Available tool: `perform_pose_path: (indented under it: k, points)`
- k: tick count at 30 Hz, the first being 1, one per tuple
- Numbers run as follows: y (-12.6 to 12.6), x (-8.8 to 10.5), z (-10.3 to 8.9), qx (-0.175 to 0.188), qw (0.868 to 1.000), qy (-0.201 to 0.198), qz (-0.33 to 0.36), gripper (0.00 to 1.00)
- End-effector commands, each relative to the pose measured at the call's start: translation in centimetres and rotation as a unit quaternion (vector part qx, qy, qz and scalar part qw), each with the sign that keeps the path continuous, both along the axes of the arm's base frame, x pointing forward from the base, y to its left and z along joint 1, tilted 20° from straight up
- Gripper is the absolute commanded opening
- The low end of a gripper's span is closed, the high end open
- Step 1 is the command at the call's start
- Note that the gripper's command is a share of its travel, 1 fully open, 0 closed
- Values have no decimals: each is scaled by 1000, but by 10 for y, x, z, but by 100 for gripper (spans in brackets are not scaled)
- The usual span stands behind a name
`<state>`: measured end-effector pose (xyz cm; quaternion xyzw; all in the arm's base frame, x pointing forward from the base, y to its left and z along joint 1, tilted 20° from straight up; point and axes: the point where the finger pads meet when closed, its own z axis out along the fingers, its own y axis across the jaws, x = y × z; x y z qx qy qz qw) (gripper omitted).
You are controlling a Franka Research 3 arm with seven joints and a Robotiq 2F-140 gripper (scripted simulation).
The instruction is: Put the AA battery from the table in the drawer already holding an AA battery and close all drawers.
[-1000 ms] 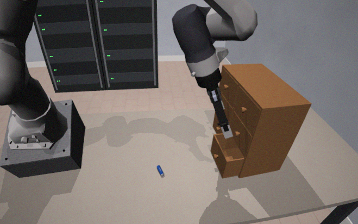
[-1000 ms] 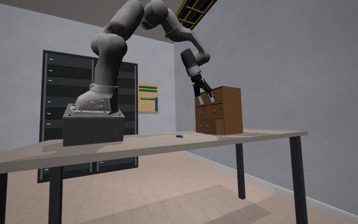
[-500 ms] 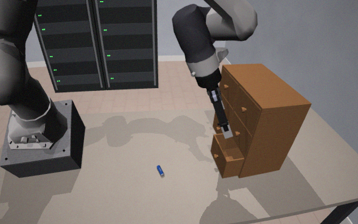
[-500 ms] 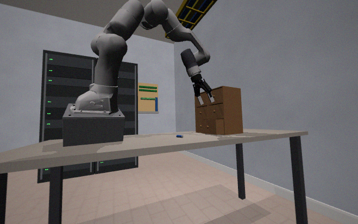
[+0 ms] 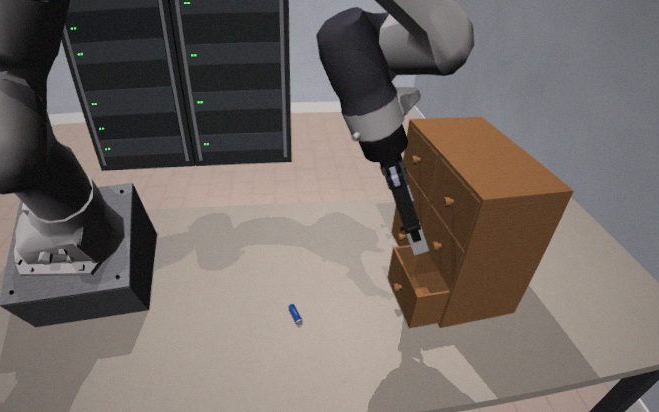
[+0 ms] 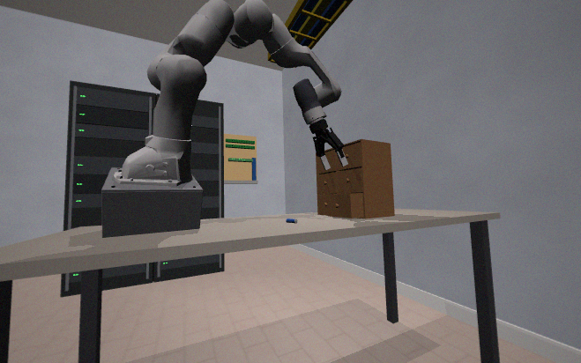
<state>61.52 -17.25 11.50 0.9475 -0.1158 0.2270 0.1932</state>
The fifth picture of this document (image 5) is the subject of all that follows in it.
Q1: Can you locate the brown wooden drawer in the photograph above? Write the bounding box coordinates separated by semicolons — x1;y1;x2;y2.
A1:
393;209;410;246
424;205;464;289
432;159;480;247
388;245;451;328
404;125;439;197
406;169;429;230

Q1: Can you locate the brown wooden chest of drawers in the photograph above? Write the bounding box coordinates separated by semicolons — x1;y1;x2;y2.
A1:
404;117;574;328

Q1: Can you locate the blue aa battery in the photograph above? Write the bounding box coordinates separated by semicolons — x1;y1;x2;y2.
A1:
288;304;303;325

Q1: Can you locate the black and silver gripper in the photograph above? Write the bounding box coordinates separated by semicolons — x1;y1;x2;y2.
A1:
359;124;429;255

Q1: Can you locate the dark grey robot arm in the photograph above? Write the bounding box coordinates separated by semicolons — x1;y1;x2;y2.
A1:
0;0;474;276

